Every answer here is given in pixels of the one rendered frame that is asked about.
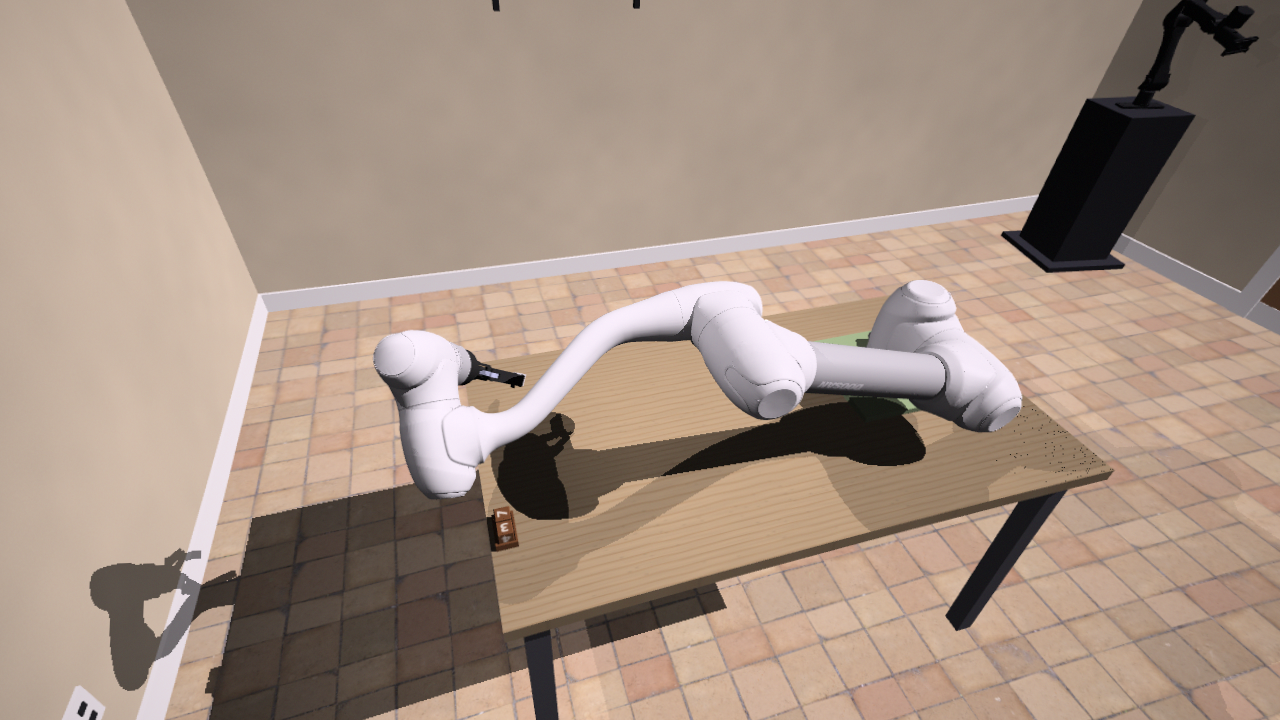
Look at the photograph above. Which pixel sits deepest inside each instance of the brown wooden tray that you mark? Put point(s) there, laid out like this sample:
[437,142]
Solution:
[507,545]

